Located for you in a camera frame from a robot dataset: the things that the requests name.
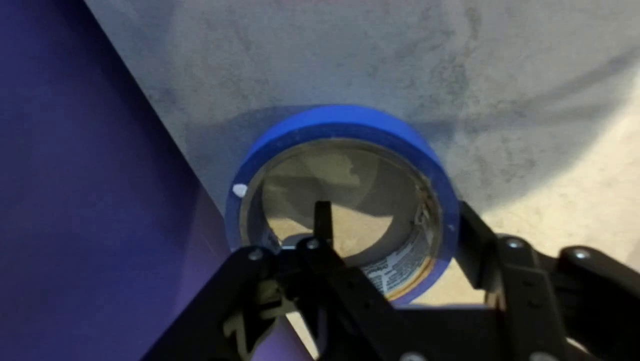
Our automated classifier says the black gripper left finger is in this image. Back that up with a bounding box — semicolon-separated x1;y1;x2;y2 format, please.
141;199;348;361

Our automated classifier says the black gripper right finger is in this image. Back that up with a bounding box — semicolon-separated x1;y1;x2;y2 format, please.
457;199;640;361

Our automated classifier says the blue masking tape roll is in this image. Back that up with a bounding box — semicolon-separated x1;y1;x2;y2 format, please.
223;102;461;309

